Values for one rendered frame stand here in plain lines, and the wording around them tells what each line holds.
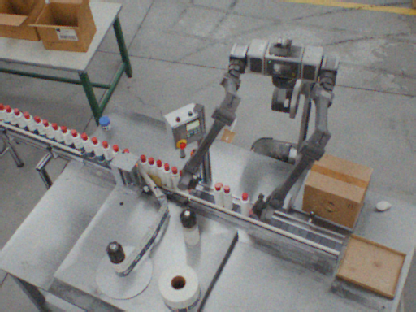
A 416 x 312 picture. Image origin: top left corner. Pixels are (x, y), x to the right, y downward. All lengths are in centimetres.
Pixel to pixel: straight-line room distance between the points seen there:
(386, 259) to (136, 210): 141
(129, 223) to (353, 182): 126
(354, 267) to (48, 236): 173
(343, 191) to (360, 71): 237
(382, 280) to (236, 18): 342
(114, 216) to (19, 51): 185
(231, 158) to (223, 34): 232
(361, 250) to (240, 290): 69
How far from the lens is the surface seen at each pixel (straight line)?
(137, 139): 362
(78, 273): 312
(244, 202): 299
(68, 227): 334
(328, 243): 308
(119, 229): 319
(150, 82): 515
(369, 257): 313
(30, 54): 454
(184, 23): 572
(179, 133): 284
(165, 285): 282
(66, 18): 460
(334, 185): 299
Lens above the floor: 357
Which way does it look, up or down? 53 degrees down
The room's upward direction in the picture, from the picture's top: 7 degrees counter-clockwise
